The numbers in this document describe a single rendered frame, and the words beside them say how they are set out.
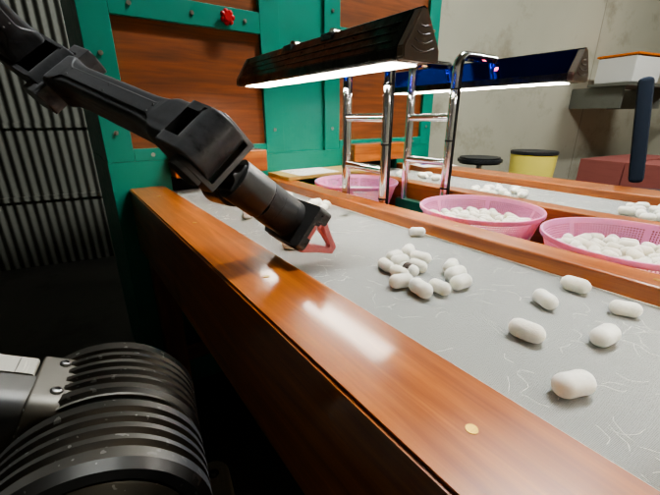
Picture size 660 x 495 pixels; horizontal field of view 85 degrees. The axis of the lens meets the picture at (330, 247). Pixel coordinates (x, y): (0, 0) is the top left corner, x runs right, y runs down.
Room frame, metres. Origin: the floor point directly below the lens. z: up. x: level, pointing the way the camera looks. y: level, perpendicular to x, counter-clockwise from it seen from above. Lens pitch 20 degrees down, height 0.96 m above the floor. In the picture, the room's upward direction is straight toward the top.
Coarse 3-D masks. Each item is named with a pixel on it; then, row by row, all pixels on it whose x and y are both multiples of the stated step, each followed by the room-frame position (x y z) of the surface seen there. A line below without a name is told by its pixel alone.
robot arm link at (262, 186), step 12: (240, 168) 0.46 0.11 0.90; (252, 168) 0.46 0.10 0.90; (228, 180) 0.46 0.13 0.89; (240, 180) 0.44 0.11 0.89; (252, 180) 0.45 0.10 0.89; (264, 180) 0.46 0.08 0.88; (228, 192) 0.44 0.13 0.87; (240, 192) 0.44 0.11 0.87; (252, 192) 0.44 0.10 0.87; (264, 192) 0.45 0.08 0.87; (240, 204) 0.45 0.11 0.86; (252, 204) 0.45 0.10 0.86; (264, 204) 0.45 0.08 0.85
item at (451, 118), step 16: (432, 64) 1.18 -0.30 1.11; (448, 64) 1.22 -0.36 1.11; (448, 112) 1.02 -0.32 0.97; (448, 128) 1.02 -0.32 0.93; (448, 144) 1.02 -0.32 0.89; (416, 160) 1.10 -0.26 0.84; (432, 160) 1.06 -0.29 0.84; (448, 160) 1.01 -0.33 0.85; (448, 176) 1.02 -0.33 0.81; (448, 192) 1.01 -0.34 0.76; (416, 208) 1.08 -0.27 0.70
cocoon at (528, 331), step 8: (512, 320) 0.33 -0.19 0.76; (520, 320) 0.33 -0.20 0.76; (512, 328) 0.33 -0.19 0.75; (520, 328) 0.32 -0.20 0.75; (528, 328) 0.32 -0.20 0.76; (536, 328) 0.31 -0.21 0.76; (520, 336) 0.32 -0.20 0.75; (528, 336) 0.31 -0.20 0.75; (536, 336) 0.31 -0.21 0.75; (544, 336) 0.31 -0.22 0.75
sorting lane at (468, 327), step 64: (192, 192) 1.11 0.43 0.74; (320, 256) 0.56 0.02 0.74; (384, 256) 0.56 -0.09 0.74; (448, 256) 0.56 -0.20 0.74; (384, 320) 0.36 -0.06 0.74; (448, 320) 0.36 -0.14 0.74; (576, 320) 0.36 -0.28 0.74; (640, 320) 0.36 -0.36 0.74; (512, 384) 0.26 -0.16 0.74; (640, 384) 0.26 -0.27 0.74; (640, 448) 0.19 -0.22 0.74
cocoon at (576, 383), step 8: (560, 376) 0.24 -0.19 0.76; (568, 376) 0.24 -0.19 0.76; (576, 376) 0.24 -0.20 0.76; (584, 376) 0.24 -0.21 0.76; (592, 376) 0.24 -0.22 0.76; (552, 384) 0.24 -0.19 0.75; (560, 384) 0.24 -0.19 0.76; (568, 384) 0.24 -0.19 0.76; (576, 384) 0.24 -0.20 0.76; (584, 384) 0.24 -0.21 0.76; (592, 384) 0.24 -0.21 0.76; (560, 392) 0.24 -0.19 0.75; (568, 392) 0.23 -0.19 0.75; (576, 392) 0.23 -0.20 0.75; (584, 392) 0.23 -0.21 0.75; (592, 392) 0.24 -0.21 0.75
